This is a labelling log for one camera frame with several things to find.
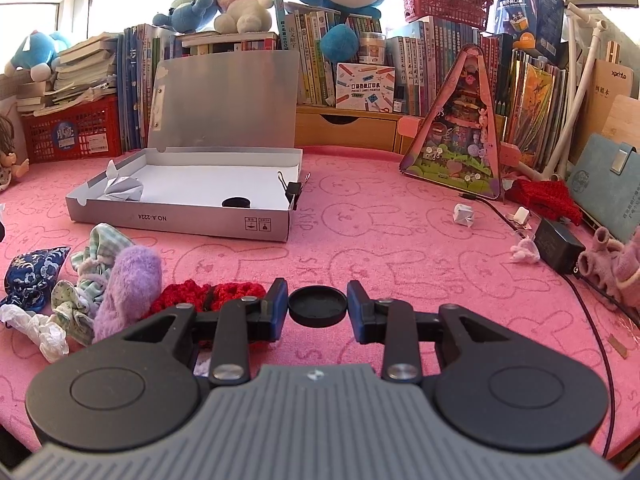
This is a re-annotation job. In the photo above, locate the fluffy pale purple scrunchie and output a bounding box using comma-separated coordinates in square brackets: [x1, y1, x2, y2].
[92, 246, 163, 343]

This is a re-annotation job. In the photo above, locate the doll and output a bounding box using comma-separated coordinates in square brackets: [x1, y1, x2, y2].
[0, 115, 31, 191]

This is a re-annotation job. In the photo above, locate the row of green-spined books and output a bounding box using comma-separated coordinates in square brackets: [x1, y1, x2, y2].
[274, 0, 361, 107]

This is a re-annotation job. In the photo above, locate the white illustrated printer box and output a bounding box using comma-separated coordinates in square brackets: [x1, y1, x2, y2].
[336, 62, 397, 109]

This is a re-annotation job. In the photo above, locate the wooden drawer organizer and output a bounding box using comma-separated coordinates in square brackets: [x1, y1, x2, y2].
[295, 105, 426, 153]

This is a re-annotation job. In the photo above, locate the pink knitted glove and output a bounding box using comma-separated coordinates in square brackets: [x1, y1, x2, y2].
[577, 226, 640, 306]

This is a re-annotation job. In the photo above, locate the teal notebook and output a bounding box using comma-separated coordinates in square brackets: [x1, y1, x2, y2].
[567, 133, 640, 243]

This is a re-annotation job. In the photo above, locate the thin black cable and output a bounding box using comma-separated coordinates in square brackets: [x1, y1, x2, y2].
[460, 191, 538, 236]

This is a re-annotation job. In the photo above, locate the dark blue patterned scrunchie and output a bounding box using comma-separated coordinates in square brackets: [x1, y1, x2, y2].
[4, 246, 72, 311]

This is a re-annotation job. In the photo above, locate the small pink white trinket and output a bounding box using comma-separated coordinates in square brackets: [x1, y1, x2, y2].
[510, 237, 541, 264]

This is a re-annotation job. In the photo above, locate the small flat book stack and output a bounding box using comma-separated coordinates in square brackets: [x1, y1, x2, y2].
[180, 31, 281, 56]

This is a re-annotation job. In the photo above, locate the green checked scrunchie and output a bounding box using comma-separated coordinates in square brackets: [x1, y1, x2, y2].
[50, 223, 133, 346]

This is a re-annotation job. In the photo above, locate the pink triangular toy house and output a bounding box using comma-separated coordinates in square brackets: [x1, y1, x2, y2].
[399, 44, 523, 203]

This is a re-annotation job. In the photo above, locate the white tube frame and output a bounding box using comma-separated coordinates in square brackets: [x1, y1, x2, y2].
[542, 2, 611, 181]

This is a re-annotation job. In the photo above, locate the grey cardboard box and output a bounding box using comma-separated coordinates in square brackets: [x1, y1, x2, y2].
[66, 50, 304, 242]

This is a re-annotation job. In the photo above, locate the wooden board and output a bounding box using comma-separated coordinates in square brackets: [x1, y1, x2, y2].
[575, 58, 640, 161]

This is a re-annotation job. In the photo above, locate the red knitted scrunchie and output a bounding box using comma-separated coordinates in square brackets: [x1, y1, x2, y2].
[147, 280, 267, 318]

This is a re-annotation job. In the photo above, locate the small blue plush bear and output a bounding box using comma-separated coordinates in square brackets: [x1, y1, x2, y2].
[152, 0, 223, 34]

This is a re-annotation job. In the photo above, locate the black power adapter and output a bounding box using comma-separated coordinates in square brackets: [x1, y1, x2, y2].
[534, 217, 586, 275]

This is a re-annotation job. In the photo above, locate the row of blue books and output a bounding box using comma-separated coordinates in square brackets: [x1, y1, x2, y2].
[117, 23, 183, 151]

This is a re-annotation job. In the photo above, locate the silver tin can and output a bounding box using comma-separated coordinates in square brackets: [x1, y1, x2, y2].
[357, 31, 387, 63]

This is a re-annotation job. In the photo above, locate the black adapter cable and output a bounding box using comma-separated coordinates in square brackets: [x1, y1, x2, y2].
[560, 260, 617, 461]

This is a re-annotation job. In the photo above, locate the black binder clip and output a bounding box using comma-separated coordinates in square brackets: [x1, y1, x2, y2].
[277, 171, 310, 211]

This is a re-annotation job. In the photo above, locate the blue mask box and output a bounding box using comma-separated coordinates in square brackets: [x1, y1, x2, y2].
[492, 0, 568, 56]

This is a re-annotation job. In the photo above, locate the stack of worn books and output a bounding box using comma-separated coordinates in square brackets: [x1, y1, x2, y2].
[15, 32, 121, 116]

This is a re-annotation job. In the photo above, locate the red plastic crate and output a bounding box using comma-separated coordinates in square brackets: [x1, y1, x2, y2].
[20, 95, 123, 163]

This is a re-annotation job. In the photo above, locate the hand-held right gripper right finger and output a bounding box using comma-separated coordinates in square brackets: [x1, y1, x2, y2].
[346, 280, 516, 384]

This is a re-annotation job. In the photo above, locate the red plastic basket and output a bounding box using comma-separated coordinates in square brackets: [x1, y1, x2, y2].
[398, 0, 493, 31]

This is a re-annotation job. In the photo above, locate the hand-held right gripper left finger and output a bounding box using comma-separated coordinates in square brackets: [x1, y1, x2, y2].
[122, 277, 290, 386]

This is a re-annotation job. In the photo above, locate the light blue plush toy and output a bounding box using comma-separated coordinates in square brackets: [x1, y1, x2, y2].
[5, 31, 71, 82]

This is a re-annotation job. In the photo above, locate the white crinkled scrunchie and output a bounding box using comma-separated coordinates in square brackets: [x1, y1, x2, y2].
[0, 304, 70, 363]

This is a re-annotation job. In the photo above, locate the row of colourful thin books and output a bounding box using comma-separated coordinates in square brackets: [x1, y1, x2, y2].
[505, 50, 569, 171]

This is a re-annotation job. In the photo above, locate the red knitted cloth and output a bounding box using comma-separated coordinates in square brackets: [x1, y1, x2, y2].
[505, 178, 583, 223]

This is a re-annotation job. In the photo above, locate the row of grey-blue books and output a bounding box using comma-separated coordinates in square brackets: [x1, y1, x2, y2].
[387, 16, 503, 116]

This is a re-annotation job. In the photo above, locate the pink bunny print mat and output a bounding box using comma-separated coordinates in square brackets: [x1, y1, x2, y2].
[0, 145, 640, 461]

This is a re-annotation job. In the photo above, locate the crumpled grey paper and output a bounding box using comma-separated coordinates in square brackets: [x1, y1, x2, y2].
[103, 160, 145, 202]

